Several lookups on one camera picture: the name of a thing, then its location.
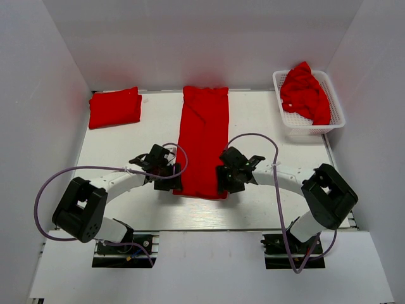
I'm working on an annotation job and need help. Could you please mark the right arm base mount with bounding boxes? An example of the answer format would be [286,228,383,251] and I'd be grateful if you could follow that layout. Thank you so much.
[261,233,325,270]

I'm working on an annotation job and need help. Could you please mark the white plastic basket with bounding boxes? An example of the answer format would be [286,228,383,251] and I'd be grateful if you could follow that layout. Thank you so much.
[273,70,346,136]

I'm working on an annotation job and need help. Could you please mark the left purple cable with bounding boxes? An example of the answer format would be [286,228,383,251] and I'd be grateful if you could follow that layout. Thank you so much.
[34,142,189,267]

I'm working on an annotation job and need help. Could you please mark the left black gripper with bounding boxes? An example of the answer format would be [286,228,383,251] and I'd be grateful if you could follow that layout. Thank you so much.
[154,162,184,191]

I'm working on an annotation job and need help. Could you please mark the red t shirts pile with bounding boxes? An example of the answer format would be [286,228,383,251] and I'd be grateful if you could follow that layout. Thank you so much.
[280,61,331,125]

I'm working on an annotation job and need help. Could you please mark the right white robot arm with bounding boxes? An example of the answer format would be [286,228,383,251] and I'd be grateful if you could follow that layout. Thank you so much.
[216,147,358,253]

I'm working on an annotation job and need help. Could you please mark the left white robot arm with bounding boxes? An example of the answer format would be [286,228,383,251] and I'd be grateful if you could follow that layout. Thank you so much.
[52,144,186,253]

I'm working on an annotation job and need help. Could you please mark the red t shirt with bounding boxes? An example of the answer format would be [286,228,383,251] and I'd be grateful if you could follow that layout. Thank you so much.
[89,87,142,129]
[173,86,229,200]

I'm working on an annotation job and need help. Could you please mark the folded red t shirt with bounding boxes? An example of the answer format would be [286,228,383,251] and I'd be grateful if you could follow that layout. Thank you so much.
[89,87,142,129]

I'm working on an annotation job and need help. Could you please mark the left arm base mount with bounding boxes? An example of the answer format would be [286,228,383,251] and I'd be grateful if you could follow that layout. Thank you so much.
[92,232,159,269]

